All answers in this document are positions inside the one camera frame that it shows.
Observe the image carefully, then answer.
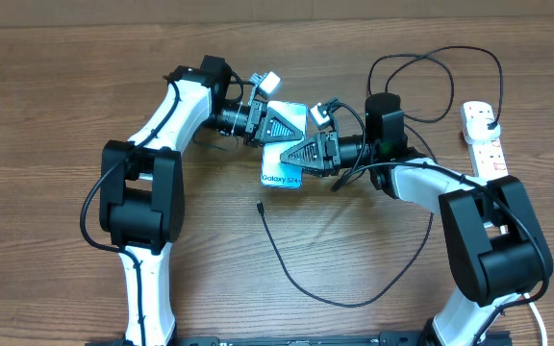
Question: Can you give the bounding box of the Samsung Galaxy smartphone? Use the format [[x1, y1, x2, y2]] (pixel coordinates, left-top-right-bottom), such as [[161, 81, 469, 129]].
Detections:
[[261, 101, 308, 188]]

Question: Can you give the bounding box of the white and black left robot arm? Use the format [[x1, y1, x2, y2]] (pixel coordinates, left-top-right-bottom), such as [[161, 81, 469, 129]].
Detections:
[[94, 56, 308, 345]]

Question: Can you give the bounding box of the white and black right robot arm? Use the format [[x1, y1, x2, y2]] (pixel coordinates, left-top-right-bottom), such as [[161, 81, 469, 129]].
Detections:
[[280, 92, 553, 345]]

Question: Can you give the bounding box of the white charger adapter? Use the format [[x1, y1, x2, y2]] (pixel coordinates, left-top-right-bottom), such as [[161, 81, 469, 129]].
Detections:
[[463, 118, 501, 145]]

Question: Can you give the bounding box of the white power strip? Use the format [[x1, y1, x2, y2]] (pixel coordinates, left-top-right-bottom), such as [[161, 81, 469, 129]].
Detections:
[[460, 101, 509, 180]]

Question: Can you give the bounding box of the white power strip cord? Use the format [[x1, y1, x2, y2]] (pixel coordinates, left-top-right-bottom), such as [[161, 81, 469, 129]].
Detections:
[[497, 223, 548, 346]]

